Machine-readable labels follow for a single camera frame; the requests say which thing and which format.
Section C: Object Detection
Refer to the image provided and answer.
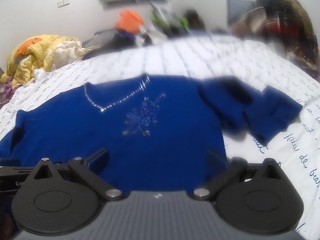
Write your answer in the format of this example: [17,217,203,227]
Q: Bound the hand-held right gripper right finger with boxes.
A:
[193,149,288,201]

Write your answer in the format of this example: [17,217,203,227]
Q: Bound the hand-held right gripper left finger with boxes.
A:
[33,148,125,202]

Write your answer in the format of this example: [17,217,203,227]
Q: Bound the blue sweater with rhinestones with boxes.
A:
[0,74,303,196]

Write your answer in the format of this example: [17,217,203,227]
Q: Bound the black clothes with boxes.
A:
[84,29,153,57]

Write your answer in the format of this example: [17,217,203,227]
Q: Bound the pile of brown clothes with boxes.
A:
[231,0,317,60]

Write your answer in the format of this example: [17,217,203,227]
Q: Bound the purple floral cloth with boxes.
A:
[0,80,17,107]

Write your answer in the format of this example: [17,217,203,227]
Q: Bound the white printed bed sheet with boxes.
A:
[0,35,320,240]

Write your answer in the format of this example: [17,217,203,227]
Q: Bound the cream cloth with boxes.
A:
[54,41,87,64]

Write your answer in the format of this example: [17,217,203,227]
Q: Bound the yellow quilt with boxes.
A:
[1,34,79,89]

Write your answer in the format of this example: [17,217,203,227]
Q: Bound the orange bag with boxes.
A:
[115,10,145,34]

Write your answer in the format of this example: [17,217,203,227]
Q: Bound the green and white bag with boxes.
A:
[150,2,188,37]

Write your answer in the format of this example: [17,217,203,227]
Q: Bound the grey screen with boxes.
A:
[226,0,258,25]

